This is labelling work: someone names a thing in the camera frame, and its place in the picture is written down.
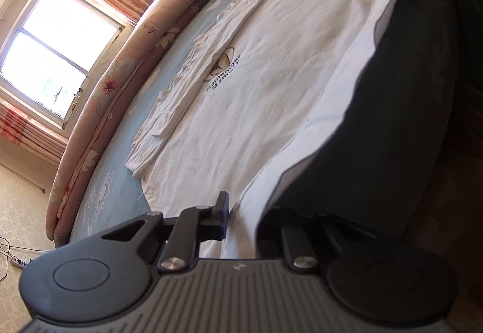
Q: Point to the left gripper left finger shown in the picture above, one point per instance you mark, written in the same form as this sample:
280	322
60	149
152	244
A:
105	274

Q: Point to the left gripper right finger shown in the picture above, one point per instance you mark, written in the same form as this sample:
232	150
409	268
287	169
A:
380	280

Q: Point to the white long sleeve shirt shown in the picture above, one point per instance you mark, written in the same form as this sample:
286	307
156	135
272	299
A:
264	86

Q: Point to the white power strip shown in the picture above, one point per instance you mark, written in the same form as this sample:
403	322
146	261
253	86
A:
19	263

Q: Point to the blue floral bed sheet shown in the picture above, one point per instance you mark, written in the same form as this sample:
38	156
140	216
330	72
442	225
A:
113	194

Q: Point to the pink curtain left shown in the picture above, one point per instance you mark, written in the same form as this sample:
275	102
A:
26	132

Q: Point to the pink floral folded quilt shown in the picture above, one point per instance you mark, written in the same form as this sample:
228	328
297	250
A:
105	108

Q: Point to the window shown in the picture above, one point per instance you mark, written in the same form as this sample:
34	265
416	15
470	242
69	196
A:
52	52

